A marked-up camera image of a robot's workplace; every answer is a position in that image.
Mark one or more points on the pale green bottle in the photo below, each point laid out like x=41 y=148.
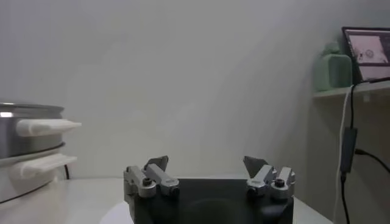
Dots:
x=332 y=70

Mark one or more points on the stainless steel steamer basket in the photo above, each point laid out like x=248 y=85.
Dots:
x=30 y=143

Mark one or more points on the black laptop with lit screen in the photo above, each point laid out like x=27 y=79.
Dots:
x=368 y=51

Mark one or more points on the white shelf desk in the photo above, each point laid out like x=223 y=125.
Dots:
x=350 y=90

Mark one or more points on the cream electric cooker base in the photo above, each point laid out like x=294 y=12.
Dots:
x=24 y=179

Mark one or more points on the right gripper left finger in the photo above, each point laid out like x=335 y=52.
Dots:
x=143 y=184

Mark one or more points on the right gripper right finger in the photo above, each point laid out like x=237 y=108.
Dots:
x=281 y=184

